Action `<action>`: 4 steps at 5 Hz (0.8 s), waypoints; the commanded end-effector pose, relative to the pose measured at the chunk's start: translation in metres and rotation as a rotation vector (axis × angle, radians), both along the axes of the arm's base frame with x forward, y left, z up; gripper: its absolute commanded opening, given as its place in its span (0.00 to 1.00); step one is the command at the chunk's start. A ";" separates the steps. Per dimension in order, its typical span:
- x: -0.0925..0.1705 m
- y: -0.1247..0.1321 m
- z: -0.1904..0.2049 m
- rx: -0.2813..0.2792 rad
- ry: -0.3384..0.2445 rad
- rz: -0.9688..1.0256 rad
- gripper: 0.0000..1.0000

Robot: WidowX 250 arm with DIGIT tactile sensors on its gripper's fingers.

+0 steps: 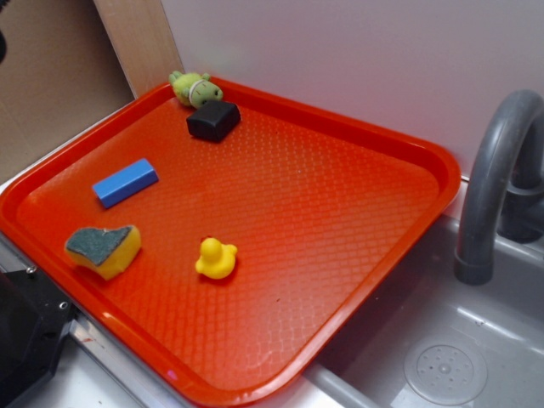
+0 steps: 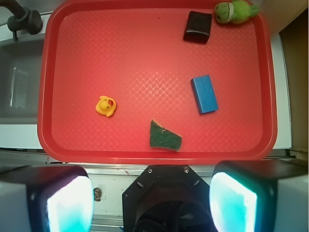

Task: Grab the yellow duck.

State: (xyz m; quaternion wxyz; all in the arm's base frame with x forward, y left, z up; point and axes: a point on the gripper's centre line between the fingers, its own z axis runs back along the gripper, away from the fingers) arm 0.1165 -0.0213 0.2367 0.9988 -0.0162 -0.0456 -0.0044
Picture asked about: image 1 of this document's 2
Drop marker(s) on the brown cardboard panel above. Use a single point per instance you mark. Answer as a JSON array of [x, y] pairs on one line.
[[60, 76]]

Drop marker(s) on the grey plastic sink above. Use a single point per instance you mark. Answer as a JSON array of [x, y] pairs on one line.
[[424, 339]]

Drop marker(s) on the blue rectangular block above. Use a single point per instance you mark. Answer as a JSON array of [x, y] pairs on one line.
[[125, 183]]

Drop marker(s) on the yellow sponge with green pad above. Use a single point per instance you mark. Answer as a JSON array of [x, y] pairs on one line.
[[107, 252]]

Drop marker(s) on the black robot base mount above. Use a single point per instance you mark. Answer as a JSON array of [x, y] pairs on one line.
[[36, 317]]

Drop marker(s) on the black cube block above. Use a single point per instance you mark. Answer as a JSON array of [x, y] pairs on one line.
[[213, 121]]

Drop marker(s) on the green plush toy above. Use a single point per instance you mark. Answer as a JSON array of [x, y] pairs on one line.
[[194, 89]]

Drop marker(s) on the grey toy faucet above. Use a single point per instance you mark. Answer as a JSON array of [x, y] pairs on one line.
[[505, 189]]

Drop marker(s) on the yellow rubber duck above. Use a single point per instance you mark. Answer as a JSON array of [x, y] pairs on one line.
[[217, 260]]

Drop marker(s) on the wooden board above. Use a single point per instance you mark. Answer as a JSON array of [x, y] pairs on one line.
[[142, 40]]

